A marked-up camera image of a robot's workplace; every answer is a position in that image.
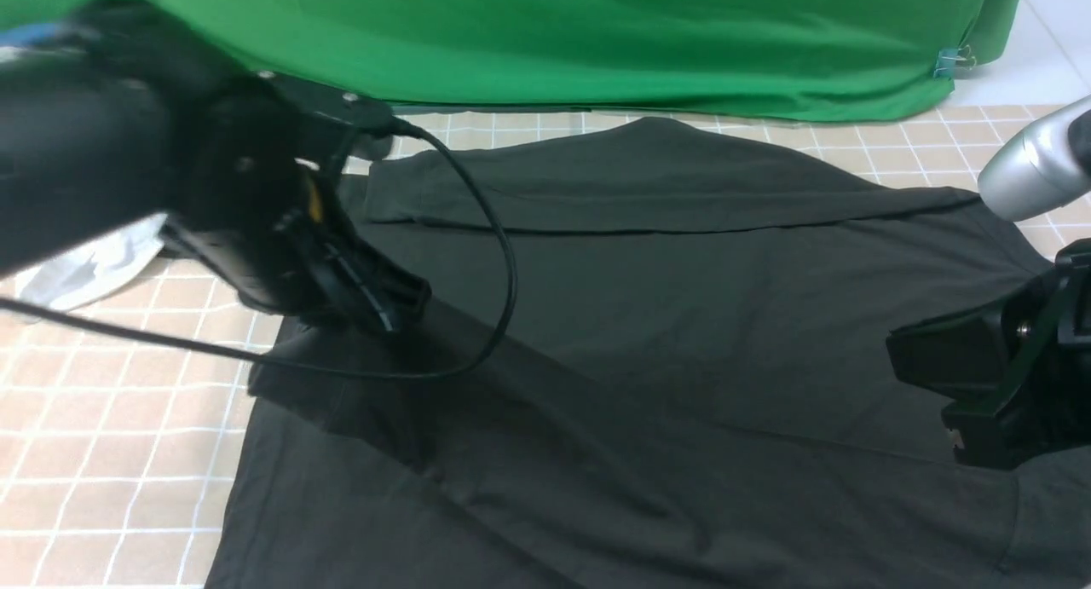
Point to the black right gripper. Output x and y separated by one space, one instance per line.
1016 371

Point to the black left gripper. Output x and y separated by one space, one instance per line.
257 204

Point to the dark gray long-sleeve shirt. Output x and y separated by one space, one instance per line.
694 393

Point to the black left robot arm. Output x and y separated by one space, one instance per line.
126 112

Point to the white crumpled garment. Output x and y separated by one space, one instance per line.
92 271

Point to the blue binder clip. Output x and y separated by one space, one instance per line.
953 63

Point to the green backdrop cloth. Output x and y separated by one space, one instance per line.
820 61

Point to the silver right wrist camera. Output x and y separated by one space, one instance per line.
1043 168

